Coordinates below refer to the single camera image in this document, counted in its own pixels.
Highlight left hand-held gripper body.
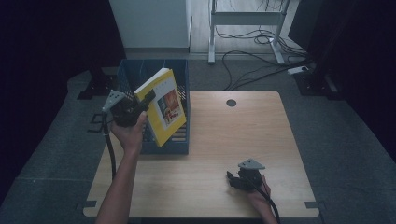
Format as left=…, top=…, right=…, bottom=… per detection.
left=102, top=90, right=148, bottom=129

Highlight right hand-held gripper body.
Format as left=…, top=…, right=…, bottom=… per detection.
left=235, top=158, right=266, bottom=191

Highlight blue file rack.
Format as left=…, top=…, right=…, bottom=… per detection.
left=116, top=59, right=191, bottom=156

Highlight yellow book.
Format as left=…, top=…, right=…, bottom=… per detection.
left=134, top=67, right=188, bottom=148

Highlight person's right hand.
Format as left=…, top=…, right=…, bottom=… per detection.
left=247, top=175, right=274, bottom=217

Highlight person's left hand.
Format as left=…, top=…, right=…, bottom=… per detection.
left=109, top=111, right=149, bottom=157

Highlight black stand base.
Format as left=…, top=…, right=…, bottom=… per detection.
left=77, top=72, right=120, bottom=101
left=293, top=70, right=340, bottom=98

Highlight white cabinet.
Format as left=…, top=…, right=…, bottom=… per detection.
left=108, top=0, right=192, bottom=53

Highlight dark curtain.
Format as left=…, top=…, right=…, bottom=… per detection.
left=289, top=0, right=396, bottom=155
left=0, top=0, right=126, bottom=204

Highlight white power strip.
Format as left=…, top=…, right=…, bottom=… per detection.
left=287, top=65, right=310, bottom=76

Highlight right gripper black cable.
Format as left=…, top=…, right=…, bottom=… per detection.
left=246, top=176, right=281, bottom=224

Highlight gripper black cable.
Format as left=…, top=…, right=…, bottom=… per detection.
left=101, top=112, right=118, bottom=181
left=246, top=176, right=281, bottom=224

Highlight black table edge bracket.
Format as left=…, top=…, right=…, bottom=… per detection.
left=88, top=113, right=106, bottom=133

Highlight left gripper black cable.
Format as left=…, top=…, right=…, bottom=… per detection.
left=101, top=112, right=118, bottom=181

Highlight black floor cables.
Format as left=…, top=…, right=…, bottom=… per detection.
left=214, top=0, right=313, bottom=91

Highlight white desk frame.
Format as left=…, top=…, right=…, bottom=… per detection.
left=207, top=0, right=292, bottom=65

